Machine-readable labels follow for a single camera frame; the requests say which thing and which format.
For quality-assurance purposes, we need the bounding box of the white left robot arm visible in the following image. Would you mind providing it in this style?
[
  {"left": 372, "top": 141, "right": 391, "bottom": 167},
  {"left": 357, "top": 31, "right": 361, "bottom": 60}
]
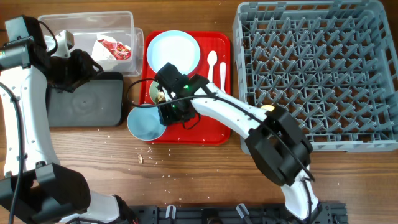
[{"left": 1, "top": 31, "right": 134, "bottom": 223}]

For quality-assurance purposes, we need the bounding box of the light blue bowl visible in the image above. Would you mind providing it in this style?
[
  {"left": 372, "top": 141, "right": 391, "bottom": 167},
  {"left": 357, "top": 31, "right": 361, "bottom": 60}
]
[{"left": 127, "top": 107, "right": 166, "bottom": 141}]

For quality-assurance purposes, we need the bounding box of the white plastic spoon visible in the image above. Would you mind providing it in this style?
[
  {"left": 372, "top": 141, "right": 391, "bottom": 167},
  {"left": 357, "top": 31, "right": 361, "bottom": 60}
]
[{"left": 207, "top": 50, "right": 218, "bottom": 82}]

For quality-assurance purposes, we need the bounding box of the brown food scrap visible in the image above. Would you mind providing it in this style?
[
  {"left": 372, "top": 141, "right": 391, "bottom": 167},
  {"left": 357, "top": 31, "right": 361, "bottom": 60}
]
[{"left": 138, "top": 154, "right": 144, "bottom": 164}]

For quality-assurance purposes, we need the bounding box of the grey dishwasher rack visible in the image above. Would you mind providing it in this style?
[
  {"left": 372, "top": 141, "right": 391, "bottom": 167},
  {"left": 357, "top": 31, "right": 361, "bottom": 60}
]
[{"left": 232, "top": 1, "right": 397, "bottom": 152}]

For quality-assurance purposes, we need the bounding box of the light blue plate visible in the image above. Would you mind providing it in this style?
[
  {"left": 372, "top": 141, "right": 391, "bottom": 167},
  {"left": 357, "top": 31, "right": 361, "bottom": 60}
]
[{"left": 146, "top": 30, "right": 201, "bottom": 75}]

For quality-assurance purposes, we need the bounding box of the black plastic tray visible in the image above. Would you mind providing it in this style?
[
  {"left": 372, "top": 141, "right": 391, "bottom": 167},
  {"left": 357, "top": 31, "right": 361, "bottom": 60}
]
[{"left": 46, "top": 72, "right": 124, "bottom": 128}]

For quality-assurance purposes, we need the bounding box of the clear plastic waste bin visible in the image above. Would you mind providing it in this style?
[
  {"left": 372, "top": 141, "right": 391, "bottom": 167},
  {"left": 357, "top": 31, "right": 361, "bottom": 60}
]
[{"left": 39, "top": 11, "right": 144, "bottom": 77}]

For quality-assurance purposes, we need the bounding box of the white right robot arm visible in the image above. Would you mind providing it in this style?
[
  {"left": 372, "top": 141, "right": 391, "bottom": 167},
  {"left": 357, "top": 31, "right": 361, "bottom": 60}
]
[{"left": 155, "top": 73, "right": 318, "bottom": 223}]

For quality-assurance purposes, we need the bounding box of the crumpled white paper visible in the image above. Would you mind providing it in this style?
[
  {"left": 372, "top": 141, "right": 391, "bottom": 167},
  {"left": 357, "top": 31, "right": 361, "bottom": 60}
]
[{"left": 91, "top": 34, "right": 116, "bottom": 62}]

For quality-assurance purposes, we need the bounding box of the red snack wrapper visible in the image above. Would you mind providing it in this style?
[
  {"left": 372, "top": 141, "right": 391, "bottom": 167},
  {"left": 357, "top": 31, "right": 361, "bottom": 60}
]
[{"left": 98, "top": 39, "right": 131, "bottom": 60}]

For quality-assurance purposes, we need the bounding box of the yellow plastic cup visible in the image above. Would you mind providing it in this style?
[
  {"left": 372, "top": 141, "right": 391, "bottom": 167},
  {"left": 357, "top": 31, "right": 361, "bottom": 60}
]
[{"left": 261, "top": 105, "right": 275, "bottom": 111}]

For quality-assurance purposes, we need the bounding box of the white plastic fork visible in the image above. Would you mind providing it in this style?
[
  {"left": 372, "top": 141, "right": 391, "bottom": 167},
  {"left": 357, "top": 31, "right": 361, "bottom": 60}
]
[{"left": 220, "top": 62, "right": 226, "bottom": 93}]

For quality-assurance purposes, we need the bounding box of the green bowl with rice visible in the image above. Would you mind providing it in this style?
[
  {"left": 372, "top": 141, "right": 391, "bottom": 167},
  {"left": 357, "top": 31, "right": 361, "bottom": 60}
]
[{"left": 149, "top": 81, "right": 166, "bottom": 104}]

